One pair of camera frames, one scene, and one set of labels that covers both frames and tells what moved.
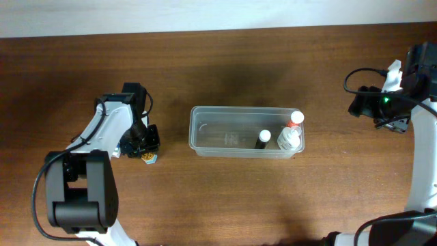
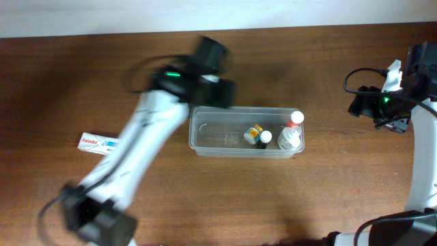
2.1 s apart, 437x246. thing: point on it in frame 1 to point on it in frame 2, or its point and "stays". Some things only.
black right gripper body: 359,103 stays
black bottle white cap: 264,137 stays
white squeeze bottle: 289,138 stays
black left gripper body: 143,143 to 220,93
